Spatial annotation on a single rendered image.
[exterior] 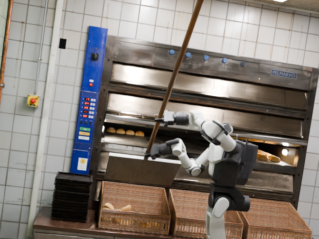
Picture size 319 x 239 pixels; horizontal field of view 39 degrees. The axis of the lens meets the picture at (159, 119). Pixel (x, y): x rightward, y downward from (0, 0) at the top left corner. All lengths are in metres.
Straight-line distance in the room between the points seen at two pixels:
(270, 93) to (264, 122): 0.26
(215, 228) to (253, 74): 1.54
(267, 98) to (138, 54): 1.22
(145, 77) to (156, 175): 0.88
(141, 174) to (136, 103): 0.68
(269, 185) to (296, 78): 1.00
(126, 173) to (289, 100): 1.65
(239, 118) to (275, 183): 0.70
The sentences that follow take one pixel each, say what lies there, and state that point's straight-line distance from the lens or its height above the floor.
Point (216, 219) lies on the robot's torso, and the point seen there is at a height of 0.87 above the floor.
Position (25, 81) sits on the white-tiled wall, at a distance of 3.93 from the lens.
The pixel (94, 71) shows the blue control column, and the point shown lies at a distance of 3.85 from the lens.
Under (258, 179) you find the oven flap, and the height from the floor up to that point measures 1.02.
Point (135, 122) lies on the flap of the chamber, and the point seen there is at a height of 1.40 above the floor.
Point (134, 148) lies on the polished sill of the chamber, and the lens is 3.93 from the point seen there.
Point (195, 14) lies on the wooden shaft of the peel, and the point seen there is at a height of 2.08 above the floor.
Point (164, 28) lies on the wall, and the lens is 3.95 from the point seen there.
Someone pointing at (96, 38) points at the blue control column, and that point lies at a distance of 3.87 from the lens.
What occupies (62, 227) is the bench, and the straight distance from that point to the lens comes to 3.50.
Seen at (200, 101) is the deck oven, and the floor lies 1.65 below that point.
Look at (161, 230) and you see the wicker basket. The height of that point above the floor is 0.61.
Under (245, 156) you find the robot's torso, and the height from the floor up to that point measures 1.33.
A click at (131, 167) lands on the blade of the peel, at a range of 3.48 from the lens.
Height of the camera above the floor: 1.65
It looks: 3 degrees down
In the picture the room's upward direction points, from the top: 8 degrees clockwise
